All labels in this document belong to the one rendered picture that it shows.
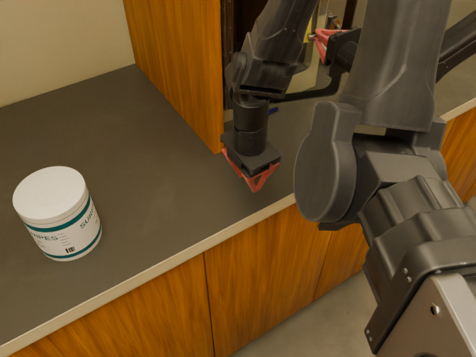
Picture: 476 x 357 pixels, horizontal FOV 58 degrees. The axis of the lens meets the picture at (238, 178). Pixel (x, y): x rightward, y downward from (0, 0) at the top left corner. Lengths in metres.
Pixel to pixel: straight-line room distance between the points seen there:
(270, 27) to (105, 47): 0.90
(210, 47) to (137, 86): 0.48
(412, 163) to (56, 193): 0.67
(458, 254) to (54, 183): 0.75
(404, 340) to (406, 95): 0.17
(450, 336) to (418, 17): 0.22
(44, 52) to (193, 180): 0.60
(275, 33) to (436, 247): 0.40
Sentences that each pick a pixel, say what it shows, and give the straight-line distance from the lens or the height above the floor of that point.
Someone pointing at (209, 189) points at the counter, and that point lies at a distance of 1.01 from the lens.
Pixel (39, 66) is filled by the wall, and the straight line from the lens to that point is 1.39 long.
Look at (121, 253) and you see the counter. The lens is 0.93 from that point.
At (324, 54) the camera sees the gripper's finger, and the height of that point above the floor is 1.19.
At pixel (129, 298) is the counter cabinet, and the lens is 1.01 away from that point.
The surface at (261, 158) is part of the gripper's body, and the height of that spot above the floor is 1.19.
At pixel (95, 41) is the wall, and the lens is 1.40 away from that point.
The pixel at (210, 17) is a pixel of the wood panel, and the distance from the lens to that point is 0.87.
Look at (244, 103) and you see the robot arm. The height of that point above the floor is 1.30.
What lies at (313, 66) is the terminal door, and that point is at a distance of 1.13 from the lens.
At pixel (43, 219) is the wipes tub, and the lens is 0.84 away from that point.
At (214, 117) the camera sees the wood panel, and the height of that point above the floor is 1.06.
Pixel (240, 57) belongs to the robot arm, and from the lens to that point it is 0.63.
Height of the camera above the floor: 1.70
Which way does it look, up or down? 48 degrees down
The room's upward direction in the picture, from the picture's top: straight up
